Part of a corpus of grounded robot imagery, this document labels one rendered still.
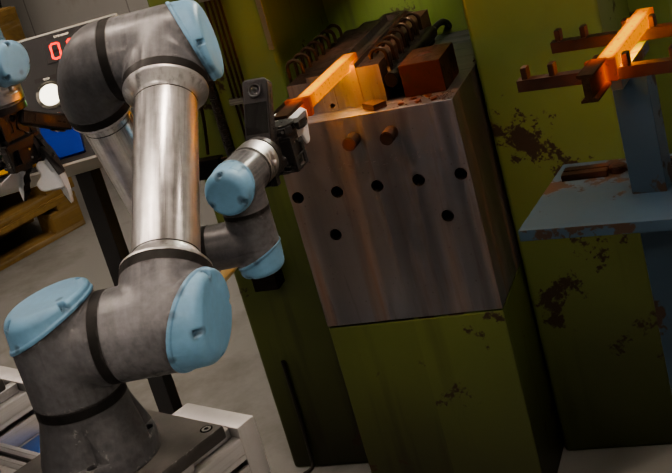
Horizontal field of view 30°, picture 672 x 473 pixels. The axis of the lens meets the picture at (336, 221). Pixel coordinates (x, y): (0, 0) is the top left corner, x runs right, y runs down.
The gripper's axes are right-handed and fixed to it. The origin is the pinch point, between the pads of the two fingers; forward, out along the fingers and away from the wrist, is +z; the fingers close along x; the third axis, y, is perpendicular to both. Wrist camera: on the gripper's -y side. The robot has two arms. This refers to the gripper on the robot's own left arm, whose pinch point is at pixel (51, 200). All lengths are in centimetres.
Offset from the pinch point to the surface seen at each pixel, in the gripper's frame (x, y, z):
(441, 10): 22, -100, -3
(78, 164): -7.2, -13.1, -1.8
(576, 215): 85, -41, 19
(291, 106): 44, -24, -8
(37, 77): -15.7, -16.7, -19.1
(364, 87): 35, -53, -1
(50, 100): -12.5, -15.6, -14.5
